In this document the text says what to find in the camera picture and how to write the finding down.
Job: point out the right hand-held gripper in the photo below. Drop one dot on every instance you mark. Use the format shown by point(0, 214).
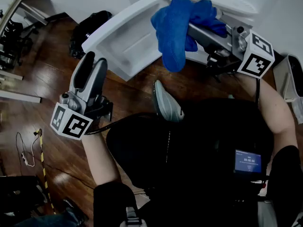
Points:
point(255, 55)

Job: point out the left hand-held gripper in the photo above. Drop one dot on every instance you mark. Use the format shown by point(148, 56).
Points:
point(71, 124)

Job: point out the blue cloth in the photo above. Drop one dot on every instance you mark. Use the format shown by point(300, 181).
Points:
point(172, 32)

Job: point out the person's right forearm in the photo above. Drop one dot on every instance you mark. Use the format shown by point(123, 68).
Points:
point(277, 112)

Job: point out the person's left forearm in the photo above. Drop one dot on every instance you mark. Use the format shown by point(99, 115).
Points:
point(99, 159)

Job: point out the black garbage bag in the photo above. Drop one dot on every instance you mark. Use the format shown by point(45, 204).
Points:
point(87, 32)

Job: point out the grey sneaker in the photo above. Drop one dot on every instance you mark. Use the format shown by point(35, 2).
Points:
point(165, 103)
point(231, 96)

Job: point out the black office chair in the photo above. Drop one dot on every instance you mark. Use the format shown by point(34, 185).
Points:
point(11, 44)

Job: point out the white trash bin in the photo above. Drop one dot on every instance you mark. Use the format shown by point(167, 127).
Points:
point(281, 79)

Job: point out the person's black trousers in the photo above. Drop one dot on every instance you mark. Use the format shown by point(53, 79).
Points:
point(189, 138)

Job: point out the person's black shirt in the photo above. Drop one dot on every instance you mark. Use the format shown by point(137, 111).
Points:
point(113, 204)

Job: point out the black equipment bag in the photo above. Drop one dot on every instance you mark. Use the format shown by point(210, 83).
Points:
point(19, 195)

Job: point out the black phone with lit screen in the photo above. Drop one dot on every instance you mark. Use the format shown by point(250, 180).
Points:
point(248, 161)

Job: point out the white metal desk frame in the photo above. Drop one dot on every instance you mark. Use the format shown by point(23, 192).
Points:
point(21, 98)

